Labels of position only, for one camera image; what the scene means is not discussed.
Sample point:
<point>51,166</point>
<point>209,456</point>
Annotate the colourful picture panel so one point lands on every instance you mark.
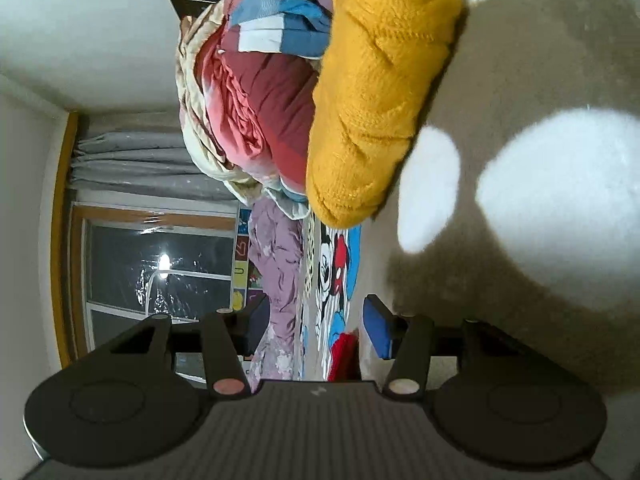
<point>241,250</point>

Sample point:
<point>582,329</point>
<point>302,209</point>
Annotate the purple floral quilt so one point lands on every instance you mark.
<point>280,260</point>

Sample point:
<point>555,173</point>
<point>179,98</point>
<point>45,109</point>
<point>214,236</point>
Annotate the red blue patchwork quilt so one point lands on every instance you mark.
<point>290,110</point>

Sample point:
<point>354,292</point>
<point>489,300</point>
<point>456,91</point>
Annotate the red knit sweater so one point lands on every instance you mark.
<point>342,357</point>

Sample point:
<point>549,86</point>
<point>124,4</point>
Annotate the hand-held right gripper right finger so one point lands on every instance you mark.
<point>379,327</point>

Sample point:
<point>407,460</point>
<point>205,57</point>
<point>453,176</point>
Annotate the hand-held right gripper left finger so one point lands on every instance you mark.
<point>225,355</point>

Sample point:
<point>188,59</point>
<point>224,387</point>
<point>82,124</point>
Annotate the yellow knit sweater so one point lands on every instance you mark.
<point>380,85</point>

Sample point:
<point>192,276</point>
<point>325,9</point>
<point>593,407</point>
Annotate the cartoon printed brown blanket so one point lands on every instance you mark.
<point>500,60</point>

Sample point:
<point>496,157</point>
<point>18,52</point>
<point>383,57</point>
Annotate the wooden framed window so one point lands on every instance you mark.
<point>125,260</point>

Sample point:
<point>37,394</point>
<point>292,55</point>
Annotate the pink quilt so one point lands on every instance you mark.
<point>235,110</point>

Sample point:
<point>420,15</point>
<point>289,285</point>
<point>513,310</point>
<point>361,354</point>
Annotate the grey curtain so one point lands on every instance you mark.
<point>150,165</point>

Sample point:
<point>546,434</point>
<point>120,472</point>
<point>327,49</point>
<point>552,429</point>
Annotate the pile of folded quilts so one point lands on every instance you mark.
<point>192,110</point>

